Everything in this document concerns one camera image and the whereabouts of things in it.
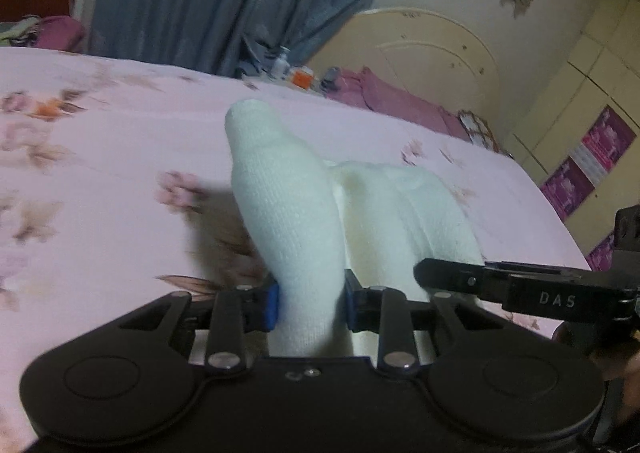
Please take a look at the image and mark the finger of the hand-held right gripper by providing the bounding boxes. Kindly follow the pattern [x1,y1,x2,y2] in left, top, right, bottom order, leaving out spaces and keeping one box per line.
[413,257,507,305]

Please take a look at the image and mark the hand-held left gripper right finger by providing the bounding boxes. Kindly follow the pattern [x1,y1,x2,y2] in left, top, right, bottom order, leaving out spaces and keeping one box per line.
[342,269,483,378]

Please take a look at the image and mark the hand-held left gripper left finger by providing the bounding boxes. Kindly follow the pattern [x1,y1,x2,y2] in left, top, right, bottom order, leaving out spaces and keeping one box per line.
[119,275,281,378]

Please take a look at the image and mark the white knit cloth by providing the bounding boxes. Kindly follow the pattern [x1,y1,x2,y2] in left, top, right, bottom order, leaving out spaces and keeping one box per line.
[224,99,487,359]

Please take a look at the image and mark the pile of crumpled clothes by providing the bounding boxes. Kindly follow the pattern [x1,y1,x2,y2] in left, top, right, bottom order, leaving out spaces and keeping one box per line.
[0,16,87,54]

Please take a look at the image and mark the patterned pillow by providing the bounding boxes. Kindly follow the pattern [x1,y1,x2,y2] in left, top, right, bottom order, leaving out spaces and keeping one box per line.
[457,109,501,152]

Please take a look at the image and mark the pink pillow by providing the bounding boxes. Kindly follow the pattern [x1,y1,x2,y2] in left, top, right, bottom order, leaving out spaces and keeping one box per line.
[325,67,472,142]

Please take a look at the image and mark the cream round headboard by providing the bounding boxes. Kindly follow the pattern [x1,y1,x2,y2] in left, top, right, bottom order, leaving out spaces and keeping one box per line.
[307,7,502,140]

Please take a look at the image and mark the cream wardrobe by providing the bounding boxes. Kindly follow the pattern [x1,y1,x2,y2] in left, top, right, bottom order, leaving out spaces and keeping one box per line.
[505,0,640,274]

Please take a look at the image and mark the pink floral bedsheet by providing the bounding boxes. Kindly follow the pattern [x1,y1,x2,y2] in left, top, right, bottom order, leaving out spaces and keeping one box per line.
[0,47,592,453]

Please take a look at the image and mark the pink wall poster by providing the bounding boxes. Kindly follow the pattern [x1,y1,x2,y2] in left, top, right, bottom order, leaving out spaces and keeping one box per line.
[540,157,596,222]
[580,106,637,185]
[585,233,617,273]

